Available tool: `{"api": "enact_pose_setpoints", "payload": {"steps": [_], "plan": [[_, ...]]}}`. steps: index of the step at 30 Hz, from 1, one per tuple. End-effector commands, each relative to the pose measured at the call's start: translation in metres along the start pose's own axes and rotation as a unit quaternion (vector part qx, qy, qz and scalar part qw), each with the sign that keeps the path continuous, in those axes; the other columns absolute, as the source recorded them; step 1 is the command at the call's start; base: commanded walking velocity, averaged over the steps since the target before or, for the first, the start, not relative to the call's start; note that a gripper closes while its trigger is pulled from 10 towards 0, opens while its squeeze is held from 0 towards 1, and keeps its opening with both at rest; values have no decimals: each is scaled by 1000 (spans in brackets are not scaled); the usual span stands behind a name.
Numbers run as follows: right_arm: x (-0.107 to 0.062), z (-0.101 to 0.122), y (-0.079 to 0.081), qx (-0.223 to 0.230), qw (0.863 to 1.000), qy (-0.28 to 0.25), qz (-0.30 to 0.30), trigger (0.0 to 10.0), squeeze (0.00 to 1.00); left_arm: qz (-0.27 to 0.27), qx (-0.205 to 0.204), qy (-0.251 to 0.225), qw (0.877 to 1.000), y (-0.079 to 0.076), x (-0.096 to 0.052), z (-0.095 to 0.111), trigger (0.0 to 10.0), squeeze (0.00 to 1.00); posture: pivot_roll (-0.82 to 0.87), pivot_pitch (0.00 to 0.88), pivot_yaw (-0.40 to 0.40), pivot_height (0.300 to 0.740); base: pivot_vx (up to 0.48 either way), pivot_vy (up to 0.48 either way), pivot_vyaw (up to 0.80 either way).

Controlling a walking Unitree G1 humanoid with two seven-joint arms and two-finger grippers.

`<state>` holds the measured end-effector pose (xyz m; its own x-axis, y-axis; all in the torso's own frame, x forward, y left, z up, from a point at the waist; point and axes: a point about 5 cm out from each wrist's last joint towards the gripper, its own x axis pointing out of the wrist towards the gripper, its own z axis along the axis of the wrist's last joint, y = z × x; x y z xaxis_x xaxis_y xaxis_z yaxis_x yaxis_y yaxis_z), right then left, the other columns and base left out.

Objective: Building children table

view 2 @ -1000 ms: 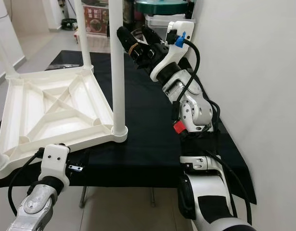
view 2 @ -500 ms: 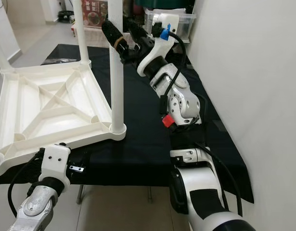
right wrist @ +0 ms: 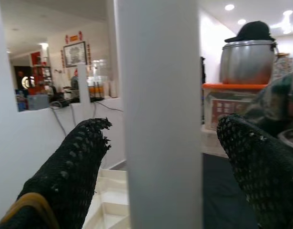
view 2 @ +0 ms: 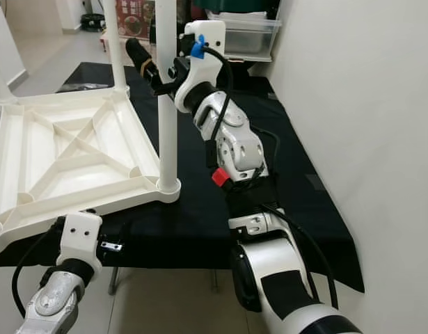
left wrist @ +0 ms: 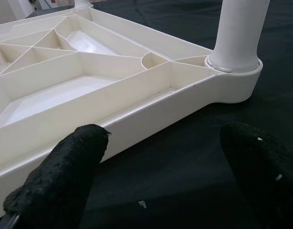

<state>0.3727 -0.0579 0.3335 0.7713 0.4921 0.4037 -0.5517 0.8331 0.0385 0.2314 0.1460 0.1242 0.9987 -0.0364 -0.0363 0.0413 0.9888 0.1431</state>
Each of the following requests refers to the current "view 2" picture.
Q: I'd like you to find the clear plastic storage box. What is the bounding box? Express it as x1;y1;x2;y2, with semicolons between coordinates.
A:
207;13;283;61

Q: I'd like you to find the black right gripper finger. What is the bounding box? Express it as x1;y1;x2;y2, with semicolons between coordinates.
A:
125;37;163;79

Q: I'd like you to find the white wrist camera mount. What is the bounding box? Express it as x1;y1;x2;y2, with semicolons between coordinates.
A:
174;19;227;112
56;211;103;279

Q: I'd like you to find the white plastic children table top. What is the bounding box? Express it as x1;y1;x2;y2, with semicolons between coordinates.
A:
0;87;181;255

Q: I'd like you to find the red printed carton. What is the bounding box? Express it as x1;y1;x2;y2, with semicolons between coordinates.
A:
116;0;157;39

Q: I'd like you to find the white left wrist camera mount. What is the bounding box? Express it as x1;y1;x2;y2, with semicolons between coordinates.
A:
56;211;103;279

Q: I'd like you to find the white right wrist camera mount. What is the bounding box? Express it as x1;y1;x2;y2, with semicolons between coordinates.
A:
174;19;227;112

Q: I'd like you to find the green round lid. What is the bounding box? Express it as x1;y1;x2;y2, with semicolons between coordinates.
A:
193;0;274;13

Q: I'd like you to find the black tablecloth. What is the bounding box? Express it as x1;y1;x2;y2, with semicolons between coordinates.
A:
0;61;366;293

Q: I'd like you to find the black cable coil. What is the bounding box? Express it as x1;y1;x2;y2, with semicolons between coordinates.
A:
80;13;107;32

